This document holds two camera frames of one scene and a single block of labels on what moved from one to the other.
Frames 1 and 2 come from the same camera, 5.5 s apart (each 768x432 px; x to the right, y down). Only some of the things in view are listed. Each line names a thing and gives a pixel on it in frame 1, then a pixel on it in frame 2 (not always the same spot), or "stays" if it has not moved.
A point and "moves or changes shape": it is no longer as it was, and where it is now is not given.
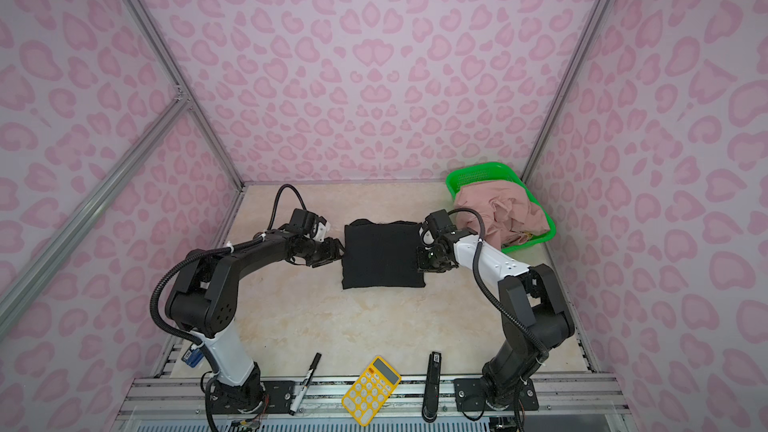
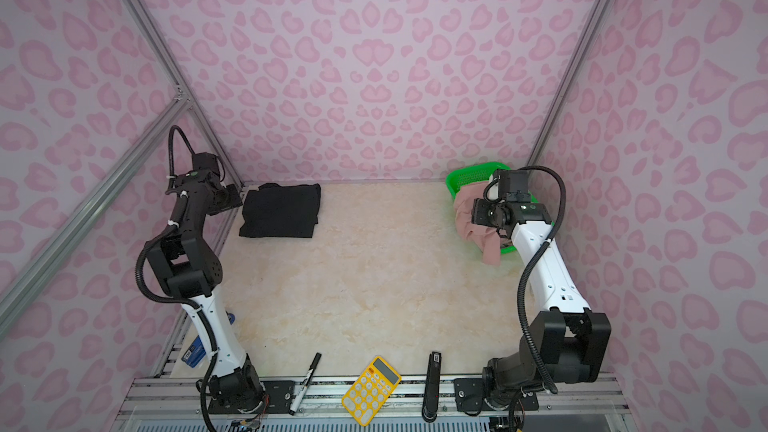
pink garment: x=508 y=213 moves or changes shape
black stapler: x=431 y=397 stays
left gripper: x=332 y=251 to x=235 y=199
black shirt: x=381 y=254 to x=284 y=211
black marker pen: x=305 y=384 stays
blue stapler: x=192 y=357 stays
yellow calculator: x=370 y=391 stays
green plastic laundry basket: x=498 y=172 stays
